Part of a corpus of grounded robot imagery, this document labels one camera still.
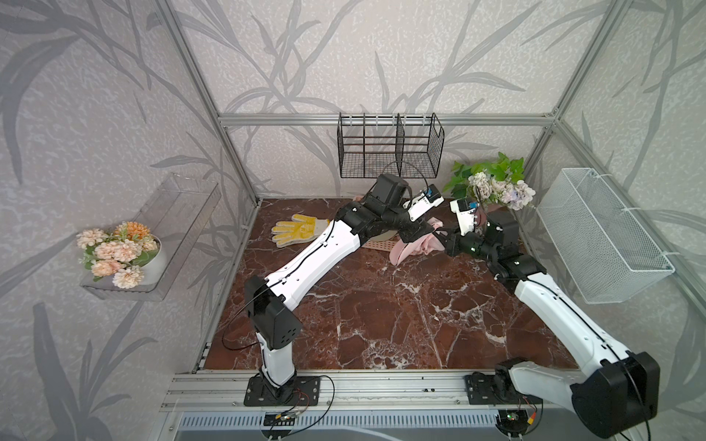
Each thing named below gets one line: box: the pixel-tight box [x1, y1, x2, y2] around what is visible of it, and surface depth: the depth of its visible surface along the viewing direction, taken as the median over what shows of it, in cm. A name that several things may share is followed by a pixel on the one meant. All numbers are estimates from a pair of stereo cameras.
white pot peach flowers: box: [76, 221, 168, 290], surface depth 52 cm
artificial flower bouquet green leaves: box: [442, 151, 536, 212], surface depth 88 cm
